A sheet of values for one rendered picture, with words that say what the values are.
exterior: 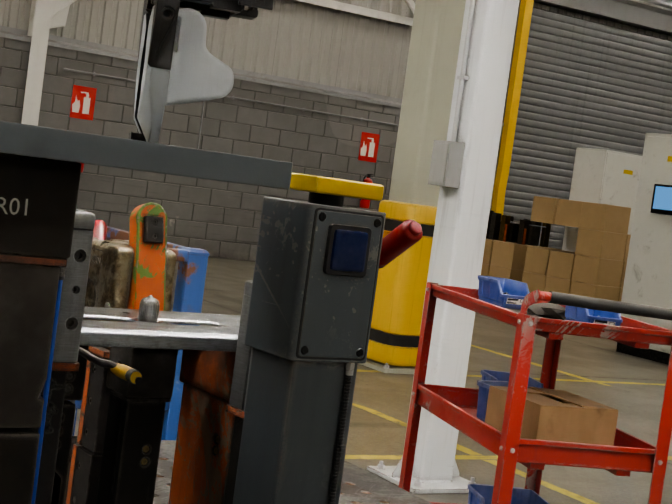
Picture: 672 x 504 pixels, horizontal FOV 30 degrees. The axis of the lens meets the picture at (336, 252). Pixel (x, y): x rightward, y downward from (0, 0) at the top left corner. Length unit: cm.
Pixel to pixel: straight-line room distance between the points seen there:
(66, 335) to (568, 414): 239
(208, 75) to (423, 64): 747
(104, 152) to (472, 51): 437
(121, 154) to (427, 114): 748
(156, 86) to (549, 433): 250
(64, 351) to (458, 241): 411
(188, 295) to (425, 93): 520
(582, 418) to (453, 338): 186
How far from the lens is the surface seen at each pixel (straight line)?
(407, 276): 816
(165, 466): 194
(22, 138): 74
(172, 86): 84
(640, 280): 1154
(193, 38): 84
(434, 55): 825
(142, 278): 137
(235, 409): 114
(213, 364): 128
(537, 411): 322
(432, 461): 515
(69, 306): 97
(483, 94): 506
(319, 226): 88
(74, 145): 75
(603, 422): 332
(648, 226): 1153
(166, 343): 115
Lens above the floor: 115
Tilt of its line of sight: 3 degrees down
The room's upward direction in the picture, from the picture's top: 8 degrees clockwise
